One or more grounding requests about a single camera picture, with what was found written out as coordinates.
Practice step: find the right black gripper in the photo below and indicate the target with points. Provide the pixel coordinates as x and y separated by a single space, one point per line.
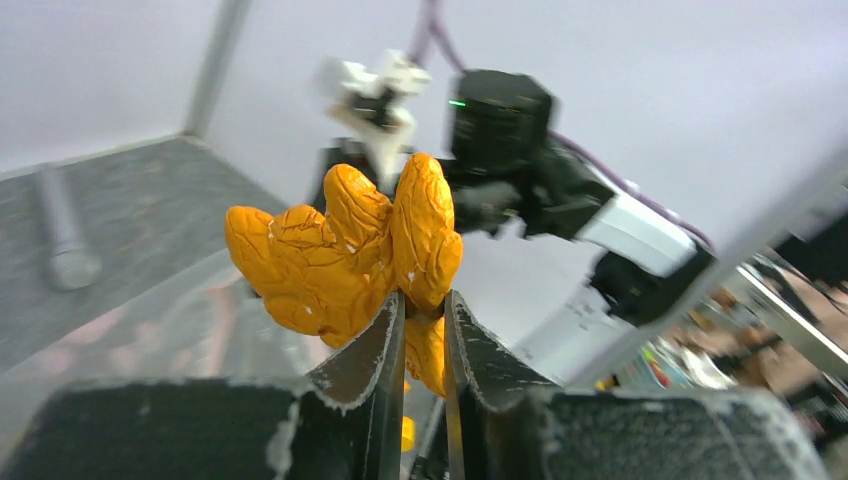
504 163

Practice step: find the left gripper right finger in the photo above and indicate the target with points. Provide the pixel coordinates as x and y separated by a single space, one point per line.
506 421

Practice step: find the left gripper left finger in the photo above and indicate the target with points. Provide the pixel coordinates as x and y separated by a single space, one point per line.
342 420

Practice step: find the orange wrinkled fruit toy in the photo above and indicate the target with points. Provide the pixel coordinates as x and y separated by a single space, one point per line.
326 273

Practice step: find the clear zip top bag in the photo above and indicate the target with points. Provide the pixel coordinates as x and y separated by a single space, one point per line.
201 322

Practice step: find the yellow pear toy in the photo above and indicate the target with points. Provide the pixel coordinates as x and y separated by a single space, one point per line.
408 434

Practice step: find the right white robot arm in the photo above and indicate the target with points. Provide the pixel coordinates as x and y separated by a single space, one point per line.
648 263

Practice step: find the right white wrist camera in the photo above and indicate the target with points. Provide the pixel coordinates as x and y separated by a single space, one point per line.
371 105

